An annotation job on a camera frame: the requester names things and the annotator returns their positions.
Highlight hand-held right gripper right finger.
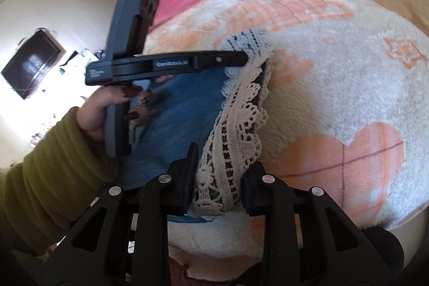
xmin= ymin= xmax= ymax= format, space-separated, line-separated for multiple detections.
xmin=241 ymin=160 xmax=393 ymax=286

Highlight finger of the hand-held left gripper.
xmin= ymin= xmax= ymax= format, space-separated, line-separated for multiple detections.
xmin=193 ymin=51 xmax=249 ymax=69

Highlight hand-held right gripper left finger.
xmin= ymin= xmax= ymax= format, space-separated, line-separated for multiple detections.
xmin=38 ymin=142 xmax=201 ymax=286

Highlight blue denim pants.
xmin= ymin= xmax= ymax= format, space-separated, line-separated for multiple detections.
xmin=117 ymin=28 xmax=273 ymax=224

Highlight person's left forearm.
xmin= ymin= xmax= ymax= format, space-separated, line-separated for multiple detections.
xmin=0 ymin=107 xmax=122 ymax=256

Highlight person's left hand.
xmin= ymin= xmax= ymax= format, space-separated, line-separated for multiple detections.
xmin=75 ymin=85 xmax=158 ymax=142

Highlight pink perforated mat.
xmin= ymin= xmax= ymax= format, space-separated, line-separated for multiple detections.
xmin=168 ymin=256 xmax=205 ymax=286

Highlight black flat television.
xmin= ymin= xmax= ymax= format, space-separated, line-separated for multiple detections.
xmin=1 ymin=29 xmax=66 ymax=101

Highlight cream and orange fleece blanket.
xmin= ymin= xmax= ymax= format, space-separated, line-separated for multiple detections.
xmin=144 ymin=0 xmax=429 ymax=256

